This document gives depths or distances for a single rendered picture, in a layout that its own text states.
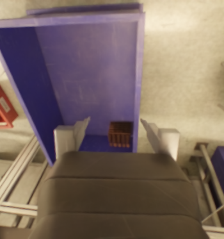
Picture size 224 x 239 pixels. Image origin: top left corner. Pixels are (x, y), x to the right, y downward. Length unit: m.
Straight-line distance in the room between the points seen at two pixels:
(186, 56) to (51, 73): 0.64
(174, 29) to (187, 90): 0.33
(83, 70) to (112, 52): 0.14
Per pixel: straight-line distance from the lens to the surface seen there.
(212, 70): 1.00
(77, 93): 0.78
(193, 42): 0.92
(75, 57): 0.70
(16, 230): 1.05
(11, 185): 1.10
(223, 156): 1.31
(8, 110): 1.31
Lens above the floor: 0.85
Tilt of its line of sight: 50 degrees down
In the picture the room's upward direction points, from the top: 169 degrees counter-clockwise
